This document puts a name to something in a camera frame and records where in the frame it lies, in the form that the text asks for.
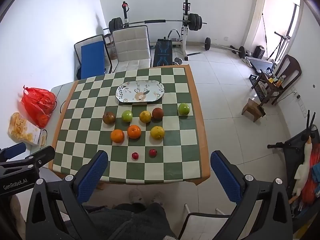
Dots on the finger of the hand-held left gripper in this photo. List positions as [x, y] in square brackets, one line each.
[15, 150]
[42, 155]

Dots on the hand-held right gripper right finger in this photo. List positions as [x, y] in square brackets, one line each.
[226, 177]

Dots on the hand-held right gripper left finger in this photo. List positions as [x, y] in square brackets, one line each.
[91, 177]

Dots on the orange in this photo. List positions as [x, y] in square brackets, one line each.
[134, 132]
[117, 136]

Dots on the mottled brown apple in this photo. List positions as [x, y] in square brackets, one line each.
[109, 118]

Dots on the green apple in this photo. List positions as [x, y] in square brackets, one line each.
[127, 116]
[183, 109]

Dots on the pale yellow citrus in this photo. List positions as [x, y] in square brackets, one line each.
[157, 132]

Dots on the yellow-orange citrus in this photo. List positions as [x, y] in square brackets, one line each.
[145, 116]

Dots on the dark red apple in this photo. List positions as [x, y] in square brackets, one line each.
[157, 113]

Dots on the floral oval plate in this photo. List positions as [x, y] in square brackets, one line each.
[140, 91]

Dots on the yellow snack box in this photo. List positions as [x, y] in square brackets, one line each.
[23, 130]

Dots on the grey slipper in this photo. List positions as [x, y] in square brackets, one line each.
[158, 197]
[135, 195]

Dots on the small red apple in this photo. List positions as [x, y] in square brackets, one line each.
[135, 156]
[152, 153]

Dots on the red plastic bag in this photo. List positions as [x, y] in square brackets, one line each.
[37, 102]

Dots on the person's dark grey pants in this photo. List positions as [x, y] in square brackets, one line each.
[132, 222]

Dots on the green white checkered tablecloth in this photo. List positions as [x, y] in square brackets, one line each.
[175, 140]

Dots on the small wooden stool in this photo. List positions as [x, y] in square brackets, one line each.
[252, 108]

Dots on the black scooter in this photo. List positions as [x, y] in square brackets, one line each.
[297, 145]

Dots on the white goose plush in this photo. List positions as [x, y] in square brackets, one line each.
[303, 165]

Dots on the black plastic crate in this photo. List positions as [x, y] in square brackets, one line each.
[257, 90]

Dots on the blue mat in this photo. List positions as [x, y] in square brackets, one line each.
[92, 60]

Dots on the black framed chair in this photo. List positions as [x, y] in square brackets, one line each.
[77, 52]

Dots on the small dumbbell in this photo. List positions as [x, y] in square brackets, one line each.
[178, 60]

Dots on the curl bar with plates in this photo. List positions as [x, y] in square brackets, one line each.
[241, 51]

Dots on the dark wooden side table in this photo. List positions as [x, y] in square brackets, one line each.
[291, 67]

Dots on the black box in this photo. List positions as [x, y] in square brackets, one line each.
[259, 52]

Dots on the beige padded chair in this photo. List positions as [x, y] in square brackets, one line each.
[131, 45]

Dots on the black weight bench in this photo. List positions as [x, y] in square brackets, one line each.
[162, 53]

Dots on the white barbell rack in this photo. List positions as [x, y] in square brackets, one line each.
[185, 37]

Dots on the barbell with black plates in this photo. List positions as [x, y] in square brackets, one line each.
[192, 22]

